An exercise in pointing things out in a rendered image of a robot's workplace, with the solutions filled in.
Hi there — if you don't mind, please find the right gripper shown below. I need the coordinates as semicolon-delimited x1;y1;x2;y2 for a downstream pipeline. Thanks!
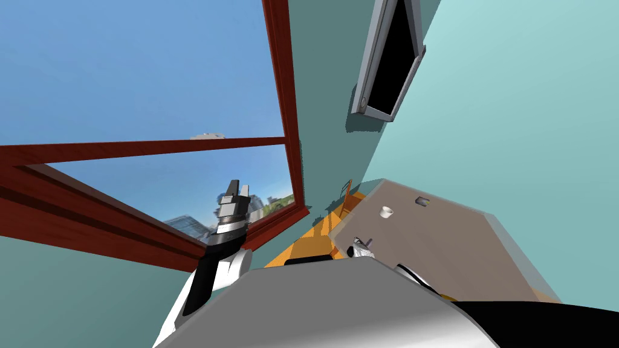
346;236;376;260

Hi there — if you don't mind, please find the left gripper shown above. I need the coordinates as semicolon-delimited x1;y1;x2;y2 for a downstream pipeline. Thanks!
217;179;251;222

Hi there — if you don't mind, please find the wooden chair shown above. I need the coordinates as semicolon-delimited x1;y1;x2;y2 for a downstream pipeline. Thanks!
337;179;354;219

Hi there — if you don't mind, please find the brown grey table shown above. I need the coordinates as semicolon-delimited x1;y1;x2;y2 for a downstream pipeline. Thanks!
328;178;565;305

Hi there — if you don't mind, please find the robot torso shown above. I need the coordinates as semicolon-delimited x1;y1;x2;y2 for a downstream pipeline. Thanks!
154;254;501;348

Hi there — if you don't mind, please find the red framed window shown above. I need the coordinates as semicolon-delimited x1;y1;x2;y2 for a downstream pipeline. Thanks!
0;0;311;274

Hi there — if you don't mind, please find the grey framed black wall screen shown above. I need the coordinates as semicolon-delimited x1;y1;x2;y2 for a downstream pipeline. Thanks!
350;0;427;123

